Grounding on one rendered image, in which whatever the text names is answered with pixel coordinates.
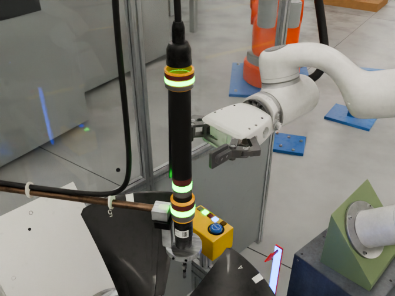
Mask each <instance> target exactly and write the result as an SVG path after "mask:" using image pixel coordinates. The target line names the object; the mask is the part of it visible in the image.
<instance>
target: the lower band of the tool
mask: <svg viewBox="0 0 395 296"><path fill-rule="evenodd" d="M170 200H171V202H172V203H173V204H174V205H176V206H179V207H185V206H189V205H191V204H192V203H193V202H194V200H195V196H194V194H192V199H191V201H189V202H187V203H178V202H176V201H174V199H173V194H172V195H171V197H170ZM174 221H175V220H174ZM191 221H192V220H191ZM191 221H189V222H191ZM175 222H176V221H175ZM189 222H187V223H189ZM176 223H178V222H176ZM180 224H186V223H180Z"/></svg>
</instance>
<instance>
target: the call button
mask: <svg viewBox="0 0 395 296"><path fill-rule="evenodd" d="M210 231H211V232H212V233H216V234H217V233H220V232H221V231H222V226H221V225H220V224H218V223H214V224H212V225H211V226H210Z"/></svg>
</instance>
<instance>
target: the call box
mask: <svg viewBox="0 0 395 296"><path fill-rule="evenodd" d="M200 206H201V205H199V206H198V207H200ZM198 207H196V208H195V217H194V219H193V233H195V234H197V235H198V236H199V237H200V239H201V241H202V251H201V253H202V254H204V255H205V256H207V258H209V259H210V260H212V261H213V260H215V259H216V258H218V256H220V255H221V254H222V253H223V252H224V250H225V249H226V248H230V247H231V246H232V243H233V227H232V226H230V225H229V224H228V223H227V224H226V225H225V226H222V231H221V232H220V233H217V234H216V233H212V232H211V231H210V226H211V225H212V224H214V223H218V224H219V223H220V222H222V221H223V220H222V219H221V218H219V217H218V216H216V215H214V214H213V213H212V212H210V211H209V210H207V209H206V208H204V207H203V206H201V207H203V208H204V210H207V211H208V212H209V213H211V214H213V215H214V216H216V217H217V218H218V219H219V220H218V221H217V222H214V221H213V220H212V218H214V216H213V217H212V218H209V217H207V215H208V214H209V213H207V214H206V215H204V214H203V213H202V211H203V210H202V211H199V210H197V208H198Z"/></svg>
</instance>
